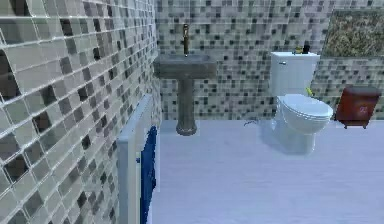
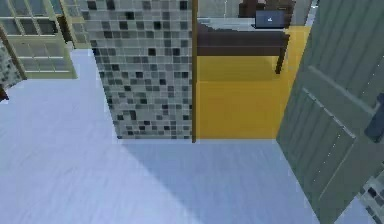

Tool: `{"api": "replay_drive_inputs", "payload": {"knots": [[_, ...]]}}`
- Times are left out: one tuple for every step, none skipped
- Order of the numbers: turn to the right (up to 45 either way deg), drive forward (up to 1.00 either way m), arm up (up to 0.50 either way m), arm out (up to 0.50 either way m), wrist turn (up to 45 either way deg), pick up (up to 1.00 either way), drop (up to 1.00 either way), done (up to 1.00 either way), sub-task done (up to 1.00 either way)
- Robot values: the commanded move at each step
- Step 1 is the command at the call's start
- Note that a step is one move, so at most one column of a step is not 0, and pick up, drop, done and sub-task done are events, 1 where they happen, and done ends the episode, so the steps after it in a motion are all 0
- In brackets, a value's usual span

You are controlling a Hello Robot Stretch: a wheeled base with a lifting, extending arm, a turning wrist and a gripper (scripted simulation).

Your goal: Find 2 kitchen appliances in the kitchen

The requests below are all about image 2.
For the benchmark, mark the dark blue laptop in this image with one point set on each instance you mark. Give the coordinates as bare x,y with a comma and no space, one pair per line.
270,19

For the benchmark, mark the dark brown wooden table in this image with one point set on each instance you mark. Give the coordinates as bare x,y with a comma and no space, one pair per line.
240,41

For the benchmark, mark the grey-green panelled room door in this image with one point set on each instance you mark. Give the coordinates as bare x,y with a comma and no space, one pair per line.
333,100

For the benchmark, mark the dark brown chair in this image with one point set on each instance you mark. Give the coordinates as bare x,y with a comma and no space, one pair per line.
256,6

